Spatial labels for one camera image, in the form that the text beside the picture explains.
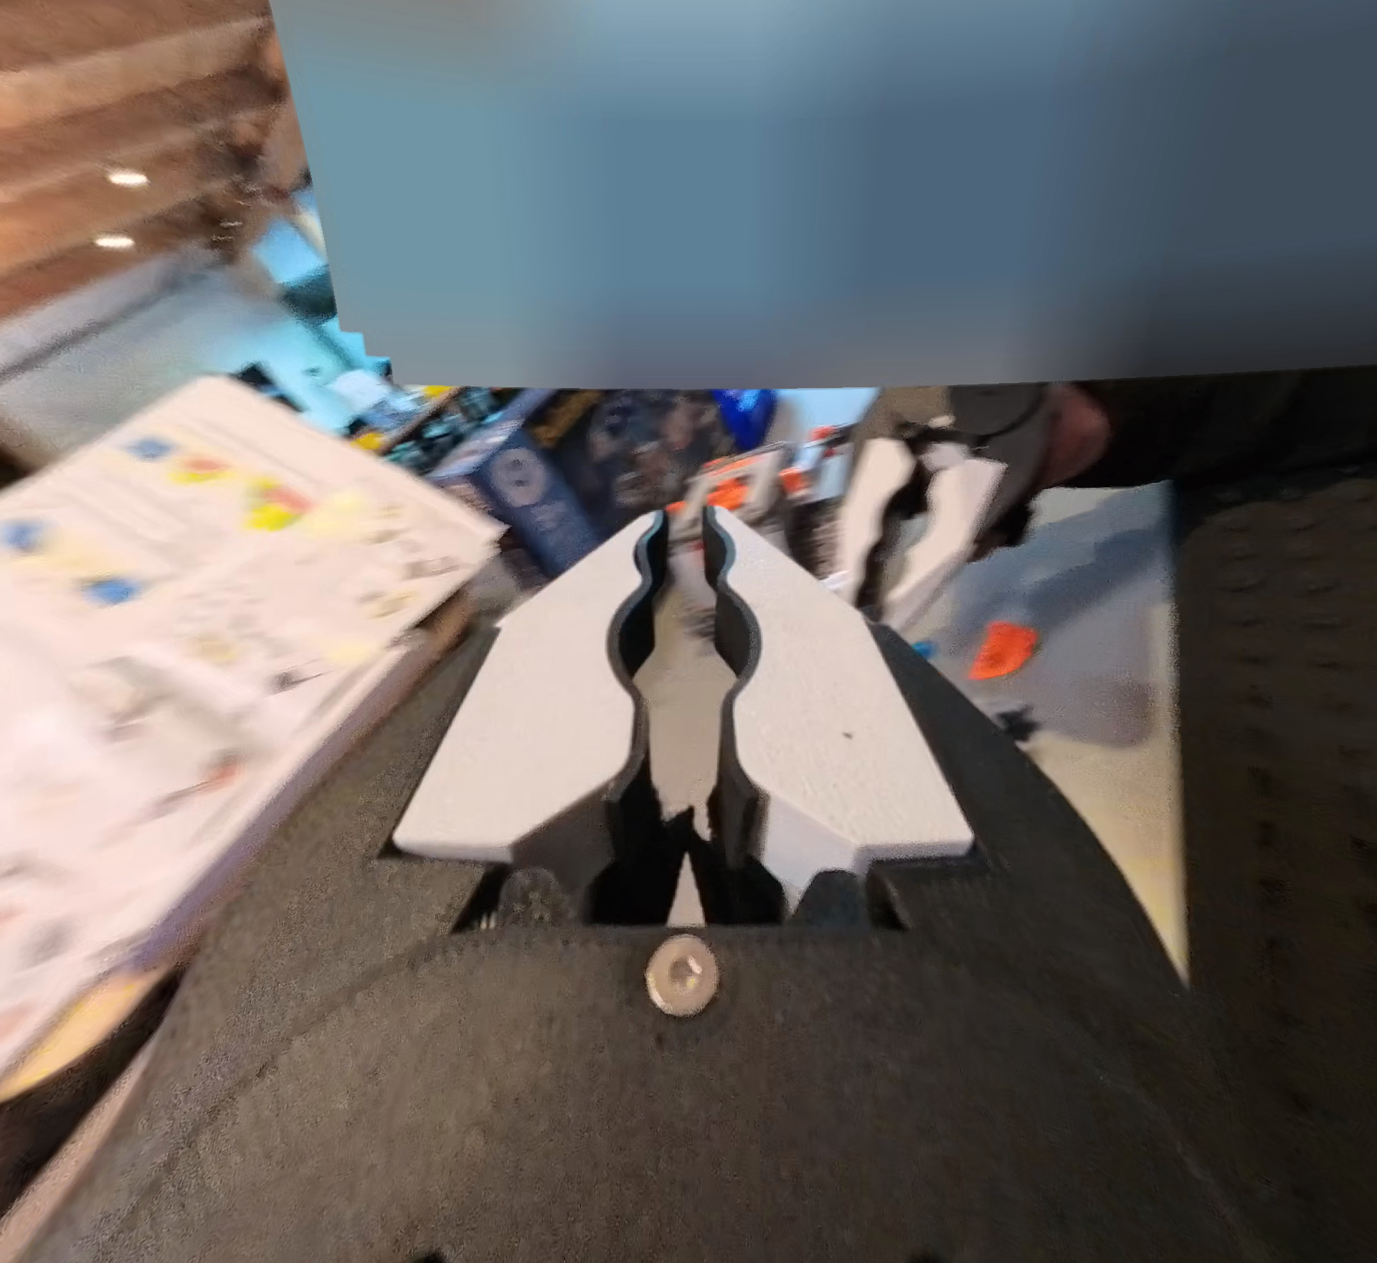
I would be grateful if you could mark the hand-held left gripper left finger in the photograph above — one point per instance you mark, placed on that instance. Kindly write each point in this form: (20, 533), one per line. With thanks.
(517, 747)

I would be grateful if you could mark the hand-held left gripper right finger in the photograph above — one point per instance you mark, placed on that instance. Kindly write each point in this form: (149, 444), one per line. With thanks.
(849, 747)

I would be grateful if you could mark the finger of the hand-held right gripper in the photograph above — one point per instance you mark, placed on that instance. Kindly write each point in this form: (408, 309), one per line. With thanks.
(874, 510)
(952, 532)

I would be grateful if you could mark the person's right forearm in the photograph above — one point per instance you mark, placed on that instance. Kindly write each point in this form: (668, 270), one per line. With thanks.
(1237, 435)

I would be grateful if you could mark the person's right hand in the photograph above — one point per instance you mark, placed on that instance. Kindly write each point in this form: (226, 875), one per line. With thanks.
(1076, 441)

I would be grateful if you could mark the orange curved brick piece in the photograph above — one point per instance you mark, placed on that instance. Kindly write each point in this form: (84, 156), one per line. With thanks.
(1001, 650)

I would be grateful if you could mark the grey orange tracked toy robot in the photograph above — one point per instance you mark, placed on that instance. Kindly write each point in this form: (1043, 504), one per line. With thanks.
(742, 488)

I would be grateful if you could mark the blue robot kit box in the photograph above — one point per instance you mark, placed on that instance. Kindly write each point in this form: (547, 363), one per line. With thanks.
(538, 506)

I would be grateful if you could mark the instruction booklet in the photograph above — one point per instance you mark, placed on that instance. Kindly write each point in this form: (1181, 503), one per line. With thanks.
(216, 585)

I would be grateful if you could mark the black perforated board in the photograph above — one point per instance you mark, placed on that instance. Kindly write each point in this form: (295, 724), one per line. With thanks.
(1280, 747)

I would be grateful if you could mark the white book stand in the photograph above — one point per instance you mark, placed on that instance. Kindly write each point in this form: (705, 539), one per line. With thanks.
(64, 1032)

